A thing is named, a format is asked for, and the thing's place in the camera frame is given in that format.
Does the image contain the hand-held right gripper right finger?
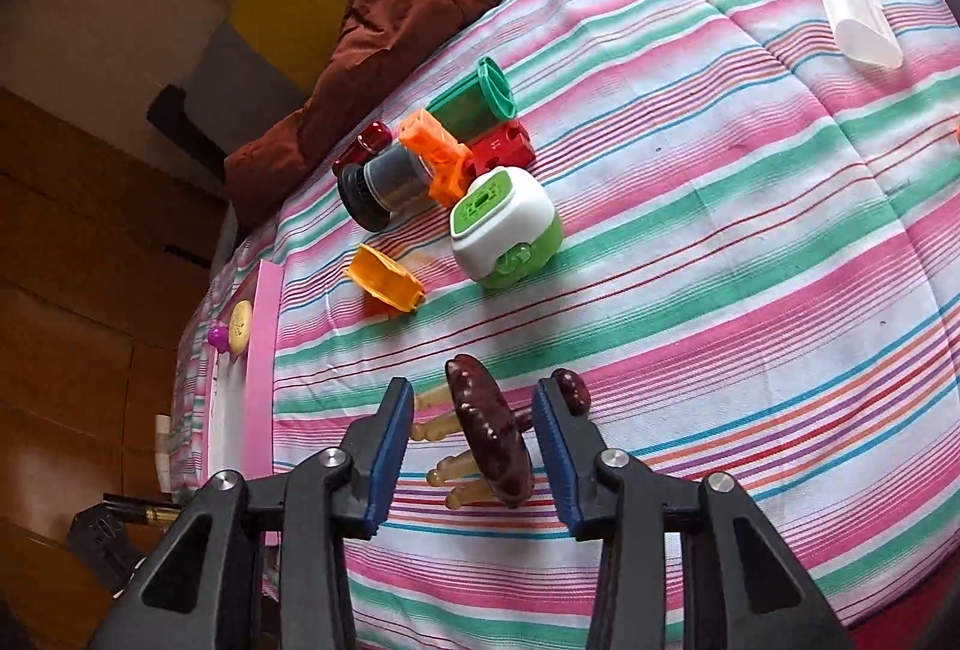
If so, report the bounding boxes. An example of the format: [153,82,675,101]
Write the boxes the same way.
[531,378,856,650]

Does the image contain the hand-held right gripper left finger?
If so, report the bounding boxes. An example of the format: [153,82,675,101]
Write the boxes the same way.
[90,376,417,650]

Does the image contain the pink box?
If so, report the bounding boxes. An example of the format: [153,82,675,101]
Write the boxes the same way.
[202,258,284,546]

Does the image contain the white and green toy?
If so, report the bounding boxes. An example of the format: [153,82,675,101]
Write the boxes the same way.
[450,165,563,290]

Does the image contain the grey cylinder with clear cap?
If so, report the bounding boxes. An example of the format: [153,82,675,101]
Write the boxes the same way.
[336,142,440,233]

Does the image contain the orange toy block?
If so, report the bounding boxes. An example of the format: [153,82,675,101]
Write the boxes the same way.
[397,109,475,209]

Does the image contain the red toy block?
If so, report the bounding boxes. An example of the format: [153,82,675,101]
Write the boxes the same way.
[469,119,537,179]

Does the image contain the small dark red toy sausage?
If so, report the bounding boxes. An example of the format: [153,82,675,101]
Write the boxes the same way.
[553,369,593,416]

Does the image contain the small orange container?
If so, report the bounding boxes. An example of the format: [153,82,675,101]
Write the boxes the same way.
[343,243,426,319]

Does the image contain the yellow toy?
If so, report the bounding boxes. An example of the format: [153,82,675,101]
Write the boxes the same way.
[227,300,256,357]

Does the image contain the striped bed sheet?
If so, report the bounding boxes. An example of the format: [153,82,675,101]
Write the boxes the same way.
[169,0,960,650]

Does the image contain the red metallic cylinder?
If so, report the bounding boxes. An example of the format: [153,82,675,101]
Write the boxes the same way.
[332,121,393,171]

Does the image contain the green plastic container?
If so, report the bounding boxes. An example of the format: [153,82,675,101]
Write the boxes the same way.
[426,55,520,137]

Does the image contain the wooden cabinet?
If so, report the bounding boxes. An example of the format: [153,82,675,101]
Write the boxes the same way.
[0,84,230,650]

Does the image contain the brown comforter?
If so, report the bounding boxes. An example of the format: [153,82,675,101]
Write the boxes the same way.
[225,0,515,224]

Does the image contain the white translucent tube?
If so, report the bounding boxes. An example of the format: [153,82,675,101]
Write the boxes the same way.
[801,0,905,70]

